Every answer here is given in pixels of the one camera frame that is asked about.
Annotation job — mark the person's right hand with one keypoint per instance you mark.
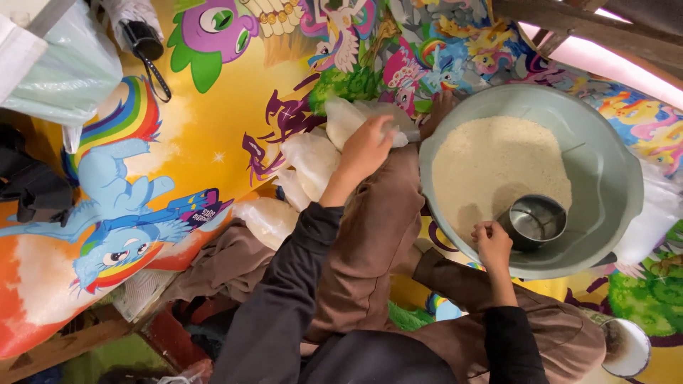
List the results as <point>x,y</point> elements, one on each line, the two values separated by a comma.
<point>493,250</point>

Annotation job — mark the person's left hand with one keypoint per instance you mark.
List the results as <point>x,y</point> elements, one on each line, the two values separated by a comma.
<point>363,152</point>

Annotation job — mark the person's left fingers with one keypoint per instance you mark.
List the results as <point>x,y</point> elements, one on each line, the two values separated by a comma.
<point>383,128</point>

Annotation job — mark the person's right fingers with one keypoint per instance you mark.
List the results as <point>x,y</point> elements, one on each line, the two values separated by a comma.
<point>486,230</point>

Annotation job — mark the clear plastic bag of rice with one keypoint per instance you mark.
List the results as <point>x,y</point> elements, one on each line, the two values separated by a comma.
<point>291,189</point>
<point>312,160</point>
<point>341,120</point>
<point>267,218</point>

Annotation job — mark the steel measuring cup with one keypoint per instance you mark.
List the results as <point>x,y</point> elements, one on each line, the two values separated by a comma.
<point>533,221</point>

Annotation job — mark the person's foot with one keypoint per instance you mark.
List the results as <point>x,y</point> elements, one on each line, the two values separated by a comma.
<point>442,109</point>

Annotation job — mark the heap of white rice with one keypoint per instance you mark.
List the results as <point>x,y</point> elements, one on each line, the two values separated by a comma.
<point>491,160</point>

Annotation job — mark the person's brown trouser leg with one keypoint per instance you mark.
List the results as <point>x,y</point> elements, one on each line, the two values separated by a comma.
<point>555,330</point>
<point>373,234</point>

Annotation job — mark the grey plastic basin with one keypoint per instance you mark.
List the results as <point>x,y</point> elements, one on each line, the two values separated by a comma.
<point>608,176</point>

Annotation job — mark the colourful cartoon pony mat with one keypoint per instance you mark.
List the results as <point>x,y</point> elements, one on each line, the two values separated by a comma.
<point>213,138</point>

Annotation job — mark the person's black top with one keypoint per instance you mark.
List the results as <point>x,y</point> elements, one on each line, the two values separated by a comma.
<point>373,360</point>

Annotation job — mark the white plastic sack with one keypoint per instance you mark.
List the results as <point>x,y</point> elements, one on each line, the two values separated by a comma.
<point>659,213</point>

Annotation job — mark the white enamel bowl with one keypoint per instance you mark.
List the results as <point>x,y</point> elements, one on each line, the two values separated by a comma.
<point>629,346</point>

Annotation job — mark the brown cloth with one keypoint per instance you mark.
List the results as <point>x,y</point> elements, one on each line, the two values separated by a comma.
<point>224,266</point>

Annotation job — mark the wooden beams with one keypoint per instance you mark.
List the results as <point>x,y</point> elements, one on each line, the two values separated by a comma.
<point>587,26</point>

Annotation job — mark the white patterned paper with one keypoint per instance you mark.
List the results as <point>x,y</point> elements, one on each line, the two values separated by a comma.
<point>140,294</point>

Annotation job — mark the red wooden board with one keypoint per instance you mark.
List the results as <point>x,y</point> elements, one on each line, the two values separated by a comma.
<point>170,338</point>

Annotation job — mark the pale green plastic bag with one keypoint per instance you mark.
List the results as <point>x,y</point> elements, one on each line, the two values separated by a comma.
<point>74,69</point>

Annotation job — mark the white board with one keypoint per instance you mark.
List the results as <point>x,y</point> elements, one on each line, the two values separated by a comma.
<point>16,56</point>

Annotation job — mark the wooden plank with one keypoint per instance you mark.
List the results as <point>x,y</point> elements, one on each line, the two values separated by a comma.
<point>58,346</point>

